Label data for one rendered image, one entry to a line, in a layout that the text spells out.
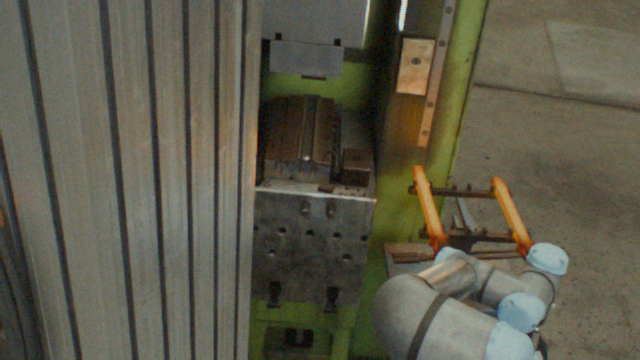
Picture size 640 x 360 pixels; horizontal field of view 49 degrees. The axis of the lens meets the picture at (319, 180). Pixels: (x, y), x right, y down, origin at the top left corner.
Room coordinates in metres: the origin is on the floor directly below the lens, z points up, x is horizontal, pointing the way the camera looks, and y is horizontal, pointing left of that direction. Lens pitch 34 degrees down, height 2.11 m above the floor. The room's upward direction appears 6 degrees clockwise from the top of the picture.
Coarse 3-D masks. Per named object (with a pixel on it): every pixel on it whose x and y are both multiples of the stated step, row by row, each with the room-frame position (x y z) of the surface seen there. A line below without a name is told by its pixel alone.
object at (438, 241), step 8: (416, 168) 1.82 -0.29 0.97; (416, 176) 1.77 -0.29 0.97; (424, 176) 1.78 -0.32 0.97; (424, 184) 1.73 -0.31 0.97; (424, 192) 1.69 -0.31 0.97; (424, 200) 1.65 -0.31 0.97; (432, 200) 1.65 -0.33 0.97; (424, 208) 1.62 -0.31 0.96; (432, 208) 1.62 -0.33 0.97; (432, 216) 1.58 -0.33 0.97; (432, 224) 1.54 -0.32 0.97; (432, 232) 1.51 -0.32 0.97; (440, 232) 1.51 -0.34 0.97; (432, 240) 1.47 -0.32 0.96; (440, 240) 1.46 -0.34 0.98; (440, 248) 1.42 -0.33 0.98
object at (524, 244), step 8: (496, 184) 1.77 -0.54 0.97; (496, 192) 1.75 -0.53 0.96; (504, 192) 1.74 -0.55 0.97; (504, 200) 1.69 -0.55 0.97; (504, 208) 1.66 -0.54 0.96; (512, 208) 1.66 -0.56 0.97; (512, 216) 1.62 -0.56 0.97; (512, 224) 1.58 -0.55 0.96; (520, 224) 1.58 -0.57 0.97; (520, 232) 1.54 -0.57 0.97; (520, 240) 1.51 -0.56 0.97; (528, 240) 1.51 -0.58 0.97; (520, 248) 1.49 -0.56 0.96; (528, 248) 1.47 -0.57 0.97
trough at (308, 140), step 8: (312, 104) 2.13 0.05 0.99; (312, 112) 2.07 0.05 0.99; (312, 120) 2.02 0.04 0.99; (304, 128) 1.95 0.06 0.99; (312, 128) 1.97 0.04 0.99; (304, 136) 1.91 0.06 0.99; (312, 136) 1.92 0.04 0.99; (304, 144) 1.86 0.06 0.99; (312, 144) 1.87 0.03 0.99; (304, 152) 1.82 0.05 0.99; (312, 152) 1.80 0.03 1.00; (304, 160) 1.77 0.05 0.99
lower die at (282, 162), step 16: (288, 112) 2.05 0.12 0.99; (304, 112) 2.04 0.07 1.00; (320, 112) 2.07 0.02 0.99; (272, 128) 1.95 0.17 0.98; (288, 128) 1.94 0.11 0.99; (320, 128) 1.96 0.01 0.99; (272, 144) 1.85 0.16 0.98; (288, 144) 1.85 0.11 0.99; (320, 144) 1.86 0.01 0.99; (272, 160) 1.76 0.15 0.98; (288, 160) 1.76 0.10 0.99; (320, 160) 1.77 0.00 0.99; (272, 176) 1.76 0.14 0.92; (288, 176) 1.76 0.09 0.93; (304, 176) 1.76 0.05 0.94; (320, 176) 1.76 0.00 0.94
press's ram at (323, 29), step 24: (264, 0) 1.76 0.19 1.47; (288, 0) 1.76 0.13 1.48; (312, 0) 1.76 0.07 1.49; (336, 0) 1.76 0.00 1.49; (360, 0) 1.76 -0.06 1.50; (264, 24) 1.76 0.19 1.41; (288, 24) 1.76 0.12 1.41; (312, 24) 1.76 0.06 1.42; (336, 24) 1.76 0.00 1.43; (360, 24) 1.76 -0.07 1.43
